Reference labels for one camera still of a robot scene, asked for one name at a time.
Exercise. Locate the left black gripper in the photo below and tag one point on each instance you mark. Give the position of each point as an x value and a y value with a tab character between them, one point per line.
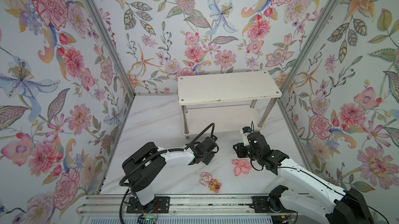
211	155

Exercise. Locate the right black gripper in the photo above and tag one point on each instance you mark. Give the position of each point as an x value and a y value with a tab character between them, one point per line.
239	151

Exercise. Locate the white pink doll toy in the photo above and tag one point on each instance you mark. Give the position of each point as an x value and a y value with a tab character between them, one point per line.
205	179

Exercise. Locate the yellow red flower toy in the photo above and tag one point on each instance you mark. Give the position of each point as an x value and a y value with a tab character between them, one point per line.
214	185

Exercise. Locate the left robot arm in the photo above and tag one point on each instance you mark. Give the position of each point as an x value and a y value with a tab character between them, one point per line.
144	165

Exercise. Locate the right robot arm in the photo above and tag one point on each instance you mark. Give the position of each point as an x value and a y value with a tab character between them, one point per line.
325	203

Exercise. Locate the white two-tier shelf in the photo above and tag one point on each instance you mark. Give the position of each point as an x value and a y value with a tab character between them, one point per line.
231	101

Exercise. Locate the pink pig toy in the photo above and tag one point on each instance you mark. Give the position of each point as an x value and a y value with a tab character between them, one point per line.
241	167

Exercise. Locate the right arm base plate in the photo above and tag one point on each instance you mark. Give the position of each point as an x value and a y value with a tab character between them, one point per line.
266	204

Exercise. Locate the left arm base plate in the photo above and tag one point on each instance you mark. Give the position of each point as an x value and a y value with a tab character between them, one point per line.
159	205

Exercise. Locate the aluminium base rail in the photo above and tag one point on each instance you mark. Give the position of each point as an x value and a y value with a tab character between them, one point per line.
206	204

